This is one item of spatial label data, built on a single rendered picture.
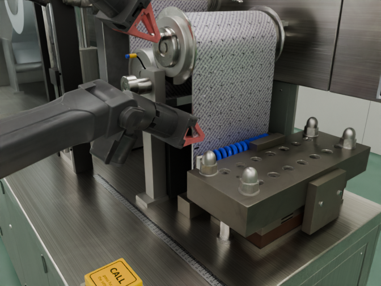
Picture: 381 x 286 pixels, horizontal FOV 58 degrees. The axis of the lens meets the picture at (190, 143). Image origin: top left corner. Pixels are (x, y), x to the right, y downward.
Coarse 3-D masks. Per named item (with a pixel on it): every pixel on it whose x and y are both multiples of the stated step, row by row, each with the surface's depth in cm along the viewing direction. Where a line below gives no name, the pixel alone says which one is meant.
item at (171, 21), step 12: (156, 24) 68; (168, 24) 65; (180, 24) 63; (180, 36) 63; (276, 36) 77; (180, 48) 64; (156, 60) 72; (180, 60) 65; (168, 72) 69; (180, 72) 66
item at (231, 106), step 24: (240, 72) 73; (264, 72) 78; (192, 96) 67; (216, 96) 71; (240, 96) 75; (264, 96) 80; (216, 120) 73; (240, 120) 78; (264, 120) 83; (192, 144) 71; (216, 144) 75
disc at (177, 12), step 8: (168, 8) 66; (176, 8) 64; (160, 16) 68; (176, 16) 64; (184, 16) 63; (184, 24) 63; (192, 32) 62; (192, 40) 62; (192, 48) 63; (192, 56) 64; (192, 64) 64; (184, 72) 67; (192, 72) 65; (168, 80) 72; (176, 80) 69; (184, 80) 67
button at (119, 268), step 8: (112, 264) 58; (120, 264) 58; (96, 272) 56; (104, 272) 56; (112, 272) 56; (120, 272) 56; (128, 272) 56; (88, 280) 55; (96, 280) 55; (104, 280) 55; (112, 280) 55; (120, 280) 55; (128, 280) 55; (136, 280) 55
